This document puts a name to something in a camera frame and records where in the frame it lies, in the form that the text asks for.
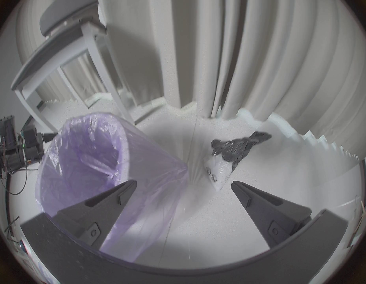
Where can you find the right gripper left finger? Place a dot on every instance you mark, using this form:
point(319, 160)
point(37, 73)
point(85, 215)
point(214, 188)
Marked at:
point(106, 210)

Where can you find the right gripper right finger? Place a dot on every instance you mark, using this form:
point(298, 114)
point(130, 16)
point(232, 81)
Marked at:
point(268, 217)

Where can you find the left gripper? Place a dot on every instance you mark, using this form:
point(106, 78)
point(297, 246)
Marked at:
point(40, 146)

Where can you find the purple plastic bag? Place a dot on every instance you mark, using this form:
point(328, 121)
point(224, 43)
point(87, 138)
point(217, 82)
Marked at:
point(82, 146)

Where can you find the clear printed wrapper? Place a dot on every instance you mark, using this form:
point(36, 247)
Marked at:
point(218, 173)

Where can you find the black plastic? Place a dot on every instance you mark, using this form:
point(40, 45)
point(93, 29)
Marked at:
point(233, 149)

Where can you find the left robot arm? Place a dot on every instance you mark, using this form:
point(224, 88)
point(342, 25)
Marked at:
point(7, 129)

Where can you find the white trash bin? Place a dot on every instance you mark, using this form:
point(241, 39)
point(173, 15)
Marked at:
point(153, 170)

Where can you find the grey padded white chair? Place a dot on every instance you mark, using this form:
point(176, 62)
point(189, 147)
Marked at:
point(53, 55)

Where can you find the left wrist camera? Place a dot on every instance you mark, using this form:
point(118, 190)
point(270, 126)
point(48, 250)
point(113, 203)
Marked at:
point(29, 135)

